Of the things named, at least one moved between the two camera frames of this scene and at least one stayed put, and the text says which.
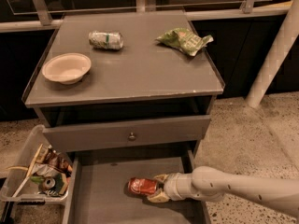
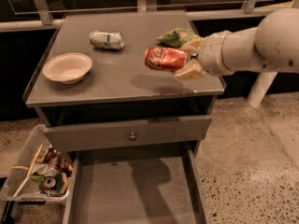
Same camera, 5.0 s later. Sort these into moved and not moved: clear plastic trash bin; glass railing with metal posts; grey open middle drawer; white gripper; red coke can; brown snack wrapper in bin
Moved: white gripper; red coke can
Not moved: grey open middle drawer; brown snack wrapper in bin; glass railing with metal posts; clear plastic trash bin
